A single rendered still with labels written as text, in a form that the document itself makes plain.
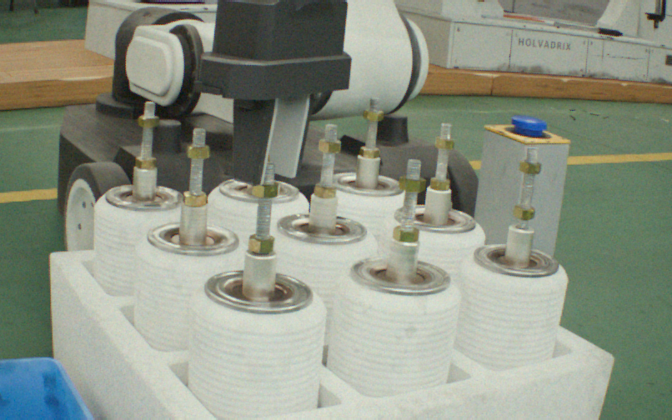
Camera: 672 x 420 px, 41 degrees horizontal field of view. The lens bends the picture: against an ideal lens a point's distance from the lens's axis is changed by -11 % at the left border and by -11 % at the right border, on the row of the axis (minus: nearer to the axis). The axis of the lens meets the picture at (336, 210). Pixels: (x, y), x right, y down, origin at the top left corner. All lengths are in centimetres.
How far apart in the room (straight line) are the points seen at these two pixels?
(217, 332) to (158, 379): 8
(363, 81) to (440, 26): 232
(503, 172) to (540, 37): 271
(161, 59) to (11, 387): 73
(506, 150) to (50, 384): 53
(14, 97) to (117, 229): 181
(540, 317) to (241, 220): 29
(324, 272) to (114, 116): 93
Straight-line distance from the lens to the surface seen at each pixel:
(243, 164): 65
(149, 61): 152
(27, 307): 130
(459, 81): 339
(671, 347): 141
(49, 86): 268
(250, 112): 64
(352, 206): 96
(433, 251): 87
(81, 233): 130
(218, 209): 92
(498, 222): 106
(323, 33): 65
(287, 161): 68
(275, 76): 61
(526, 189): 81
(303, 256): 81
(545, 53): 377
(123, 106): 168
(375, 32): 117
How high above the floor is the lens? 50
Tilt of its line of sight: 16 degrees down
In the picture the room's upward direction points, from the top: 6 degrees clockwise
